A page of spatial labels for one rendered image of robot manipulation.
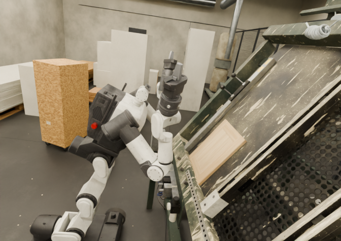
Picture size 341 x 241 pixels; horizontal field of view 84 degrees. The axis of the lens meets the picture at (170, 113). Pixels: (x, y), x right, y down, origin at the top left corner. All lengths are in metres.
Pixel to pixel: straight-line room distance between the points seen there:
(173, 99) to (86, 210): 1.05
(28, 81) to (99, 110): 3.32
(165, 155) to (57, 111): 2.24
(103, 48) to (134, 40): 2.07
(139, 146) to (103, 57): 4.64
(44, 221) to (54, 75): 1.67
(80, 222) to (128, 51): 2.62
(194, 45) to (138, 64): 1.89
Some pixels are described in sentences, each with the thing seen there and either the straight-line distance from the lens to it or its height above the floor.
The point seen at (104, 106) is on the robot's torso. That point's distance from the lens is 1.07.
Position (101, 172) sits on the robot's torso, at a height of 0.90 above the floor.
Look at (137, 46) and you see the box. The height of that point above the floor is 1.54.
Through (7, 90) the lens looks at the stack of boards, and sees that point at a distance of 4.50.
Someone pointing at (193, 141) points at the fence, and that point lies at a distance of 1.57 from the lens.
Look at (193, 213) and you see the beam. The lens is 1.20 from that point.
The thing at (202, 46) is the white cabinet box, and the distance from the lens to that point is 4.94.
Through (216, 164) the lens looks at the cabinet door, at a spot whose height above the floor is 1.04.
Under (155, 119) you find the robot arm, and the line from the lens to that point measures 0.80.
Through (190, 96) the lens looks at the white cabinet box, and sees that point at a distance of 5.10.
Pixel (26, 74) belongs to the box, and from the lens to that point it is 4.31.
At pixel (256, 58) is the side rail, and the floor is 1.68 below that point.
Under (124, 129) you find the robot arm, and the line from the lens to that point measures 0.90.
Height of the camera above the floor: 1.72
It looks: 21 degrees down
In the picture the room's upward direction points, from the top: 8 degrees clockwise
